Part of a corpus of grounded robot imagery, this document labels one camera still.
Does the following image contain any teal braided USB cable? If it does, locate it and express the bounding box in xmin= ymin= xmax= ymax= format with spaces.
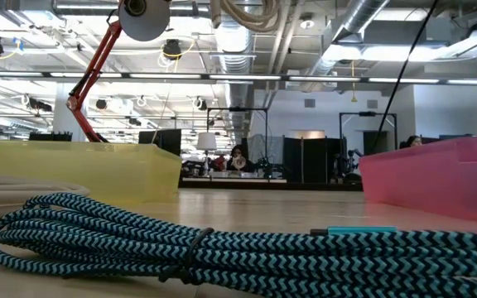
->
xmin=0 ymin=192 xmax=477 ymax=298

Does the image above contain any white shade table lamp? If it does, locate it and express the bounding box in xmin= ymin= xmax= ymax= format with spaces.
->
xmin=195 ymin=132 xmax=219 ymax=177

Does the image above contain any overhead light bar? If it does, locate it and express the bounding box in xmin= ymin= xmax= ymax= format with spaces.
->
xmin=0 ymin=70 xmax=477 ymax=86

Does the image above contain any dark partition screen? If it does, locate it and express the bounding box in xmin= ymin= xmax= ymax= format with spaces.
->
xmin=282 ymin=137 xmax=348 ymax=183

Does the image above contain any black background monitor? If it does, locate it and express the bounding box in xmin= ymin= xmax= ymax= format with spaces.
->
xmin=137 ymin=128 xmax=183 ymax=157

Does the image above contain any yellow plastic bin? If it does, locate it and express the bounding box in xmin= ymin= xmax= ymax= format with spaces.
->
xmin=0 ymin=139 xmax=183 ymax=204

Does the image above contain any red desk lamp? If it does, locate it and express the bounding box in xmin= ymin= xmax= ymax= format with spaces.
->
xmin=65 ymin=0 xmax=172 ymax=144

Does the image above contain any black equipment row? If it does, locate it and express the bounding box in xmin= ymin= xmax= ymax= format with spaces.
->
xmin=27 ymin=131 xmax=74 ymax=142

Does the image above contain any pink plastic bin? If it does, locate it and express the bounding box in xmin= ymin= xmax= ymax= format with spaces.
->
xmin=358 ymin=135 xmax=477 ymax=224

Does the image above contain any black background rig frame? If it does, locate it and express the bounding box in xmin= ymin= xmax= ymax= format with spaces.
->
xmin=205 ymin=106 xmax=270 ymax=175
xmin=338 ymin=110 xmax=399 ymax=151

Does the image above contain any silver spiral duct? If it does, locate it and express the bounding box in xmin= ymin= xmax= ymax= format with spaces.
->
xmin=209 ymin=0 xmax=258 ymax=137

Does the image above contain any yellow hanging cord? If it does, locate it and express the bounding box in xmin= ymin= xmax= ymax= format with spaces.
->
xmin=349 ymin=60 xmax=359 ymax=103

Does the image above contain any silver diagonal duct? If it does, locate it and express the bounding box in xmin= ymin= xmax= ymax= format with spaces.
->
xmin=300 ymin=0 xmax=393 ymax=90

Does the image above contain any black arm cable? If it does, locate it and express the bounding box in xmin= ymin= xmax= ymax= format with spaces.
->
xmin=372 ymin=0 xmax=439 ymax=151

